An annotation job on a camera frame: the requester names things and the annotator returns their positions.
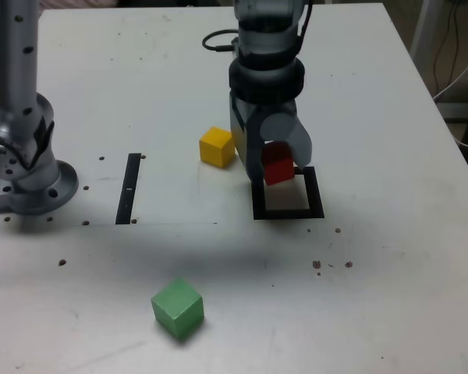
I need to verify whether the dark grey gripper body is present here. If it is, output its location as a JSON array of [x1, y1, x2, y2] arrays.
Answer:
[[252, 98, 299, 126]]

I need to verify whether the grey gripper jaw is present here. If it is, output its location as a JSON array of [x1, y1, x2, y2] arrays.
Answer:
[[229, 91, 267, 185], [258, 111, 314, 169]]

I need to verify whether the red cube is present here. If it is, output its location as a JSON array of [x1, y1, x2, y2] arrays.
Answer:
[[260, 142, 296, 187]]

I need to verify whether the yellow cube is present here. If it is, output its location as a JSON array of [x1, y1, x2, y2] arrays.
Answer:
[[198, 126, 236, 169]]

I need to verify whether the green cube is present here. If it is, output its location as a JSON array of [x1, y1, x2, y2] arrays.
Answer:
[[151, 277, 205, 339]]

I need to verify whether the black tape square outline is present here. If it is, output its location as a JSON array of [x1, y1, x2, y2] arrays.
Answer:
[[250, 166, 325, 221]]

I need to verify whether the black tape strip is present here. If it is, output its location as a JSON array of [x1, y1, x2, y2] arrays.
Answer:
[[115, 153, 143, 226]]

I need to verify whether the black looped camera cable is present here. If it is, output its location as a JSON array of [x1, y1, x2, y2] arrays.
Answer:
[[201, 28, 241, 55]]

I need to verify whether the thin black background cable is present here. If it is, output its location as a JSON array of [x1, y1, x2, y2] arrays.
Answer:
[[432, 0, 460, 93]]

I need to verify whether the white frame leg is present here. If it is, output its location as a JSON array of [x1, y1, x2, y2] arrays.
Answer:
[[409, 0, 434, 59]]

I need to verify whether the white background cable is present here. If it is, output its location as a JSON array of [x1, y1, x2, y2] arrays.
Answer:
[[431, 46, 468, 103]]

